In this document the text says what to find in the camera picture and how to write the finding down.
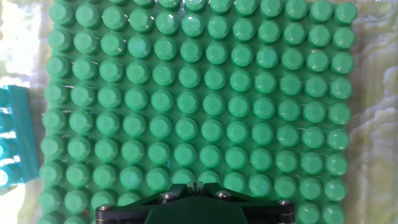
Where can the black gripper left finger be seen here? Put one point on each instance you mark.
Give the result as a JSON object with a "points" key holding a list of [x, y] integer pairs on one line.
{"points": [[130, 211]]}

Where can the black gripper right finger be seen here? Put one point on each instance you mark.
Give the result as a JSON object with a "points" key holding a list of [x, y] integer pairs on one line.
{"points": [[267, 211]]}

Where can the teal four-stud block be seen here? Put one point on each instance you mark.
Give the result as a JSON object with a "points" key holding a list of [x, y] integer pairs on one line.
{"points": [[21, 137]]}

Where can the green studded baseplate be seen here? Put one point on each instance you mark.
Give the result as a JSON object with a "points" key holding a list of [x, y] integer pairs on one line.
{"points": [[192, 93]]}

